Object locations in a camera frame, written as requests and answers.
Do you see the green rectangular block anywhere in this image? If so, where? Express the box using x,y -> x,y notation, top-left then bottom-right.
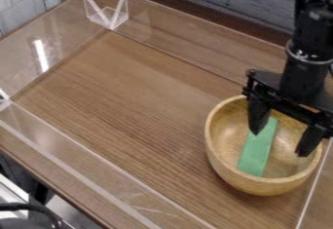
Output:
237,118 -> 278,177

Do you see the clear acrylic front wall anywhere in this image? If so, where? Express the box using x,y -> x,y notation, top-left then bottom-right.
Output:
0,100 -> 215,229

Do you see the black cable lower left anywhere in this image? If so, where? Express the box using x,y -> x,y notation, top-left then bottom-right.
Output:
0,203 -> 64,229

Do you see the brown wooden bowl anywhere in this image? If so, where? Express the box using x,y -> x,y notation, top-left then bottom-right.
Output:
205,95 -> 322,196

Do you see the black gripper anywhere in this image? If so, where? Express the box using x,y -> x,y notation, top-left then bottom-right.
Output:
243,42 -> 333,157

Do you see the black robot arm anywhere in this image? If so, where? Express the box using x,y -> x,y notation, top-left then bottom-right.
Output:
243,0 -> 333,157

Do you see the black metal table frame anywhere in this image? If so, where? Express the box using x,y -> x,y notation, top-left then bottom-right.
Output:
0,154 -> 76,229

